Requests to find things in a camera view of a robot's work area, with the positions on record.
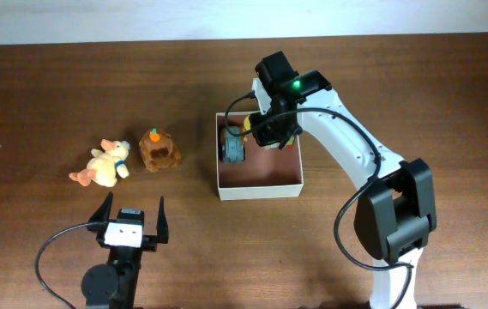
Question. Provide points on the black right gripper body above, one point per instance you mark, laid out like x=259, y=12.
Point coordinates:
x=273, y=130

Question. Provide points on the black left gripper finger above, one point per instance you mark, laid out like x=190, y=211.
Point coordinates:
x=102, y=213
x=162, y=228

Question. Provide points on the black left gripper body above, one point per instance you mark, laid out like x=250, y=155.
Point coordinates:
x=125, y=255

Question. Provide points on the multicolour puzzle cube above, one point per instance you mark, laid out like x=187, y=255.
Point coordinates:
x=288, y=145

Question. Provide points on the yellow wooden rattle drum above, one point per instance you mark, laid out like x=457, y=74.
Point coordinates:
x=246, y=128

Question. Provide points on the yellow grey toy truck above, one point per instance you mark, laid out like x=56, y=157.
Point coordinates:
x=232, y=148

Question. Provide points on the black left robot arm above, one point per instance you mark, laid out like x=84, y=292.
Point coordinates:
x=113, y=284

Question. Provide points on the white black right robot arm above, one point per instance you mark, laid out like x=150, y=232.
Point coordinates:
x=394, y=201

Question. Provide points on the yellow plush duck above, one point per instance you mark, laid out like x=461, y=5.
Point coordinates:
x=106, y=166

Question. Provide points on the white cardboard box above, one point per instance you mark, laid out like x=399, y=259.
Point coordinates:
x=266, y=172

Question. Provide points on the brown plush capybara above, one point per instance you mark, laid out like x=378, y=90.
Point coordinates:
x=159, y=151

